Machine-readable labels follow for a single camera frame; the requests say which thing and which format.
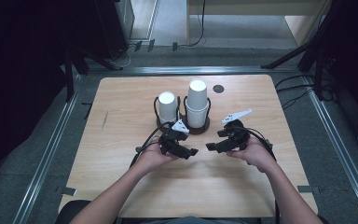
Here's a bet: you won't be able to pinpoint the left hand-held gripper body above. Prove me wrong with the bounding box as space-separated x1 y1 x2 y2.
158 119 191 157

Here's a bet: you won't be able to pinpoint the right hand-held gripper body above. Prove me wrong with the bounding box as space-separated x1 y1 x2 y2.
221 108 254 153

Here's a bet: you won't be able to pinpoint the person's left hand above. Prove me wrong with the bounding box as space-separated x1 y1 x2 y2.
135 141 180 175

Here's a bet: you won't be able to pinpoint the person's right hand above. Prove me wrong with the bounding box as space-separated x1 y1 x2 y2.
226 135 278 174

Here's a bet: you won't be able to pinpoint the white paper cup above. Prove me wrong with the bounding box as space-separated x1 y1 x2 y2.
185 104 210 129
158 91 178 124
186 78 209 111

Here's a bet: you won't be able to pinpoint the person's grey clothing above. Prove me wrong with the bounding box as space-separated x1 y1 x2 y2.
139 216 244 224

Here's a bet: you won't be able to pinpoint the grey tape strip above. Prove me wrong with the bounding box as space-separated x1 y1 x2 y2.
61 186 78 197
296 185 322 195

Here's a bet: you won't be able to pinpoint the black tripod stand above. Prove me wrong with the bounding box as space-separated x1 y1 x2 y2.
260 0 344 101
62 46 125 103

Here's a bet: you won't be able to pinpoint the light wooden furniture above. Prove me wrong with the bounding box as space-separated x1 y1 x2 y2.
186 0 335 48

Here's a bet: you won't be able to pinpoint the black computer cabinet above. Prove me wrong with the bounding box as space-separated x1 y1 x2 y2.
94 0 135 61

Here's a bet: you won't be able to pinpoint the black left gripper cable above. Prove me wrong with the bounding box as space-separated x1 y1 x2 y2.
130 121 174 168

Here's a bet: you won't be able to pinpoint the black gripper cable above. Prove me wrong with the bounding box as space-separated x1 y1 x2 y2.
229 125 282 224
130 121 174 168

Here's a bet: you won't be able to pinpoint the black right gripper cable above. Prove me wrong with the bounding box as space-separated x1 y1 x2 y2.
229 125 282 224

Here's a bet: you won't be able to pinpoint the metal floor rail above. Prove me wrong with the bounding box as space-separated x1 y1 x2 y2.
301 74 358 224
86 65 300 77
11 74 82 224

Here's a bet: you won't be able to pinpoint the black floor cables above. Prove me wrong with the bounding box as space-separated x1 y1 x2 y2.
274 73 318 110

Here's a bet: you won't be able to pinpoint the white floor cable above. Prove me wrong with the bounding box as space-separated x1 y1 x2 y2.
111 42 138 69

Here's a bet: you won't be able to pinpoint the black hanging cable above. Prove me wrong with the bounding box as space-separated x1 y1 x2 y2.
187 0 207 49

